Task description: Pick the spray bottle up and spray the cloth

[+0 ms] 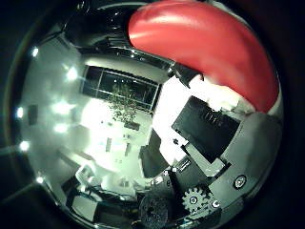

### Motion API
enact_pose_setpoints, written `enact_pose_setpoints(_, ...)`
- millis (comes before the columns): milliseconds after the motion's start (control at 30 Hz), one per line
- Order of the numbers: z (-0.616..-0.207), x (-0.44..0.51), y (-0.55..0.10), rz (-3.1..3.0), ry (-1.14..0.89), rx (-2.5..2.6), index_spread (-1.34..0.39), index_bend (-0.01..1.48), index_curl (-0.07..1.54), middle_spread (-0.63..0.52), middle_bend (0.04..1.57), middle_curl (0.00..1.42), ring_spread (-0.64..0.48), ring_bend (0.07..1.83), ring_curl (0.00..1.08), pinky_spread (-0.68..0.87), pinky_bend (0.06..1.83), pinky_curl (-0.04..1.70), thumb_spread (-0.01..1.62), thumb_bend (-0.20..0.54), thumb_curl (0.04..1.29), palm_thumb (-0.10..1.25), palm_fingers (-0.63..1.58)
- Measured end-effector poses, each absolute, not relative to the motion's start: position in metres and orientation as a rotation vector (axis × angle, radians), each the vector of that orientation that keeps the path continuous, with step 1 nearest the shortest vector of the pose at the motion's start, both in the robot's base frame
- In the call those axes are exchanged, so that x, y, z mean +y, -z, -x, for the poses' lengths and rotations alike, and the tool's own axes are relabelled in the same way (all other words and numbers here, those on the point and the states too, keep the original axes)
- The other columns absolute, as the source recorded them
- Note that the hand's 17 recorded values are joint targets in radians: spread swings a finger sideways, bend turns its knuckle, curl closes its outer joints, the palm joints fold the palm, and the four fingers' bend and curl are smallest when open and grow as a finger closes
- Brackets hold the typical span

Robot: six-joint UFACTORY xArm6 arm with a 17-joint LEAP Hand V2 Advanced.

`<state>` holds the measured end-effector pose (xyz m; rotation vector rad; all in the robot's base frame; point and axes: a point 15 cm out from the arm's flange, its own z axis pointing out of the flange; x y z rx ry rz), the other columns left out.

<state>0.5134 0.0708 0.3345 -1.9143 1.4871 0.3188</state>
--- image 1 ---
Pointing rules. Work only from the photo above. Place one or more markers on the dark framed window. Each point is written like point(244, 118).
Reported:
point(120, 87)

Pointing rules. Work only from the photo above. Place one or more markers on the green leafy plant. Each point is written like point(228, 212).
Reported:
point(124, 103)

